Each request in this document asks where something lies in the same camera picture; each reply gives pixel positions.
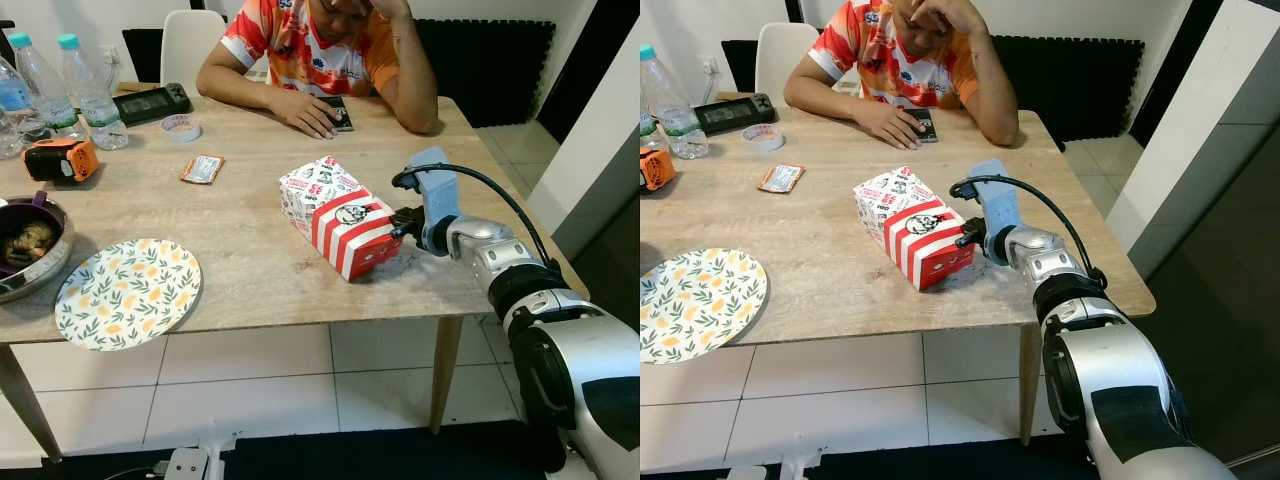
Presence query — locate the red white KFC food box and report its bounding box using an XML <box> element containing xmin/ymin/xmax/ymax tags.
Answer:
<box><xmin>853</xmin><ymin>166</ymin><xmax>977</xmax><ymax>292</ymax></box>
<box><xmin>279</xmin><ymin>155</ymin><xmax>403</xmax><ymax>282</ymax></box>

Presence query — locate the light wooden dining table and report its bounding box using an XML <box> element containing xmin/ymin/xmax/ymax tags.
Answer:
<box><xmin>0</xmin><ymin>95</ymin><xmax>591</xmax><ymax>463</ymax></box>
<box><xmin>640</xmin><ymin>105</ymin><xmax>1158</xmax><ymax>446</ymax></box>

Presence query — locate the person in orange patterned shirt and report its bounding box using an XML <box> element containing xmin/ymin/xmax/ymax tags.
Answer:
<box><xmin>196</xmin><ymin>0</ymin><xmax>441</xmax><ymax>139</ymax></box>
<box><xmin>783</xmin><ymin>0</ymin><xmax>1021</xmax><ymax>149</ymax></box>

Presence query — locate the small orange silver sachet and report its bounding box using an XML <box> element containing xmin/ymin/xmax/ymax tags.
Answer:
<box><xmin>757</xmin><ymin>163</ymin><xmax>806</xmax><ymax>194</ymax></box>
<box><xmin>180</xmin><ymin>155</ymin><xmax>225</xmax><ymax>185</ymax></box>

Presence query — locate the orange black battery pack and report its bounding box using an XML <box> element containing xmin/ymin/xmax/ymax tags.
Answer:
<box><xmin>22</xmin><ymin>138</ymin><xmax>101</xmax><ymax>184</ymax></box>
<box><xmin>640</xmin><ymin>148</ymin><xmax>678</xmax><ymax>192</ymax></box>

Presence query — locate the white shell chair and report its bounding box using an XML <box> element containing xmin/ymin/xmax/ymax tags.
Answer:
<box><xmin>755</xmin><ymin>22</ymin><xmax>813</xmax><ymax>106</ymax></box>
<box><xmin>160</xmin><ymin>10</ymin><xmax>229</xmax><ymax>96</ymax></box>

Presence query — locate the black rectangular handheld device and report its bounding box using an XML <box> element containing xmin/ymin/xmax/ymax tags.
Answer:
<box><xmin>112</xmin><ymin>83</ymin><xmax>193</xmax><ymax>128</ymax></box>
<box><xmin>693</xmin><ymin>93</ymin><xmax>777</xmax><ymax>138</ymax></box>

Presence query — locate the floral print round plate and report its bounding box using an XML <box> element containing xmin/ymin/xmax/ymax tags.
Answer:
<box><xmin>640</xmin><ymin>248</ymin><xmax>769</xmax><ymax>365</ymax></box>
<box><xmin>54</xmin><ymin>238</ymin><xmax>203</xmax><ymax>352</ymax></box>

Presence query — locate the small black foam panel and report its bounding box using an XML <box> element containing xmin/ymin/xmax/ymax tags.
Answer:
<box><xmin>122</xmin><ymin>28</ymin><xmax>164</xmax><ymax>86</ymax></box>
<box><xmin>720</xmin><ymin>40</ymin><xmax>761</xmax><ymax>94</ymax></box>

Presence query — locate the steel bowl with food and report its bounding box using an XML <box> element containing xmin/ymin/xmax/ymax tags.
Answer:
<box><xmin>0</xmin><ymin>193</ymin><xmax>76</xmax><ymax>304</ymax></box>

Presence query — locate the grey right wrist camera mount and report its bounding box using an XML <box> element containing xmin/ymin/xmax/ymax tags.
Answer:
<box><xmin>407</xmin><ymin>146</ymin><xmax>463</xmax><ymax>229</ymax></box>
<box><xmin>967</xmin><ymin>158</ymin><xmax>1023</xmax><ymax>239</ymax></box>

